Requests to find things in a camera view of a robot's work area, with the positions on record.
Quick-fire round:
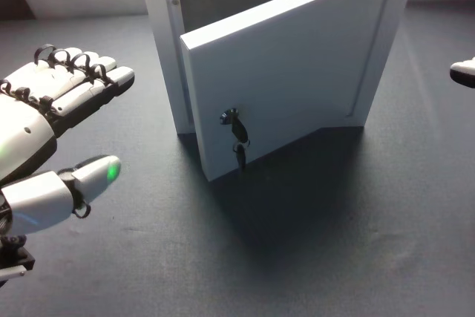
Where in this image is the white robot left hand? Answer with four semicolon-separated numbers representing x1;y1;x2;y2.
0;44;135;238

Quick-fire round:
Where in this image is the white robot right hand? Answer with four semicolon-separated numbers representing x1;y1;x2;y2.
449;56;475;90

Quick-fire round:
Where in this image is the grey panel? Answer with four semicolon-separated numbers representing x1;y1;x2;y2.
179;0;390;183

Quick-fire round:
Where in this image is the large white box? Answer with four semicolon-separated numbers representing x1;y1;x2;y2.
136;0;422;137

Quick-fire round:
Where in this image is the grey table cloth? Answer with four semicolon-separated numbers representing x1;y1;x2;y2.
0;1;475;317

